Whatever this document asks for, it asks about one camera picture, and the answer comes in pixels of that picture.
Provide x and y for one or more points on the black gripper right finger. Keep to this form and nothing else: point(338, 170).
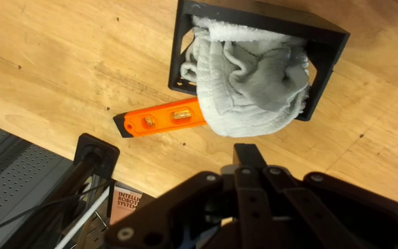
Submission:
point(328, 211)

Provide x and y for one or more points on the red printed booklet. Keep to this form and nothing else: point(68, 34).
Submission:
point(125, 202)

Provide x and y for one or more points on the white cloth towel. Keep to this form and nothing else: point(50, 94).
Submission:
point(249, 87)

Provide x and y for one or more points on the black perforated box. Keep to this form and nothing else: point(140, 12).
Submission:
point(255, 15)

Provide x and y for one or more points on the thin white pole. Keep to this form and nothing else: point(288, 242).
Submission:
point(83, 216)

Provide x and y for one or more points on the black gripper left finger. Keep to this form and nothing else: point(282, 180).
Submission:
point(194, 211)

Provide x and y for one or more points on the black pole stand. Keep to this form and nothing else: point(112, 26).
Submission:
point(96, 153)

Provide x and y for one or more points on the orange block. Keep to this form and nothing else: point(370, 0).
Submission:
point(162, 119)

